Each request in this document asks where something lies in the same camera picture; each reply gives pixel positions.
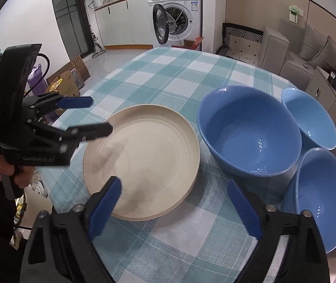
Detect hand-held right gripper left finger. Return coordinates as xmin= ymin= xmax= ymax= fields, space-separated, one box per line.
xmin=21 ymin=176 xmax=123 ymax=283

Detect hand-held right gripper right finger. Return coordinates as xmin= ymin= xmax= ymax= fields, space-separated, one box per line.
xmin=227 ymin=180 xmax=331 ymax=283

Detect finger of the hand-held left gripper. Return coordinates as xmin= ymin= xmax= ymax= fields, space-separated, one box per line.
xmin=23 ymin=93 xmax=94 ymax=118
xmin=29 ymin=122 xmax=113 ymax=154

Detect blue bowl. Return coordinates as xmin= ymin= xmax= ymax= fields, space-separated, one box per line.
xmin=281 ymin=87 xmax=336 ymax=151
xmin=283 ymin=147 xmax=336 ymax=254
xmin=197 ymin=85 xmax=302 ymax=177

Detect person's left hand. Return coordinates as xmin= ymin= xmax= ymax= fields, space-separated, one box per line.
xmin=0 ymin=159 xmax=36 ymax=189

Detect patterned cardboard box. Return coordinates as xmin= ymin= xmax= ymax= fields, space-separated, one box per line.
xmin=46 ymin=55 xmax=90 ymax=95

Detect purple bag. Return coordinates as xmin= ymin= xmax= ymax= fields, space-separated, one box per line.
xmin=28 ymin=64 xmax=49 ymax=96

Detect floor mop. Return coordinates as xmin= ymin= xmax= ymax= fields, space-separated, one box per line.
xmin=82 ymin=0 xmax=106 ymax=58

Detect teal checkered tablecloth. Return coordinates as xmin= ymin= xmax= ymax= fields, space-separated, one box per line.
xmin=37 ymin=47 xmax=336 ymax=283

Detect black framed glass door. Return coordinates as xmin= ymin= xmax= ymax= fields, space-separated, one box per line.
xmin=49 ymin=0 xmax=93 ymax=55

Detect white kitchen counter cabinets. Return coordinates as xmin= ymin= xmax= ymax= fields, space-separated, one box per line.
xmin=94 ymin=0 xmax=157 ymax=49

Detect beige side cabinet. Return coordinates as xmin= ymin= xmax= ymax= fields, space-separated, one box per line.
xmin=305 ymin=66 xmax=336 ymax=118

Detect white washing machine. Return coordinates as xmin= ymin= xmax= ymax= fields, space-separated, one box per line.
xmin=147 ymin=0 xmax=203 ymax=48

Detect grey sofa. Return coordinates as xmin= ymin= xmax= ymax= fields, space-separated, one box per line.
xmin=259 ymin=18 xmax=336 ymax=80

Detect black white patterned floor cushion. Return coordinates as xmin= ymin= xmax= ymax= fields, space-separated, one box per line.
xmin=217 ymin=23 xmax=264 ymax=67

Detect grey cushion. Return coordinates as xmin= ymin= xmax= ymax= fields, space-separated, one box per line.
xmin=299 ymin=21 xmax=328 ymax=62
xmin=308 ymin=36 xmax=336 ymax=71

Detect green tissue packet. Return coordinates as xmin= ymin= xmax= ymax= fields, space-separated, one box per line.
xmin=287 ymin=5 xmax=300 ymax=23

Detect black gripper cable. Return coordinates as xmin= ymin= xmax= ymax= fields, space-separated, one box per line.
xmin=28 ymin=53 xmax=50 ymax=90

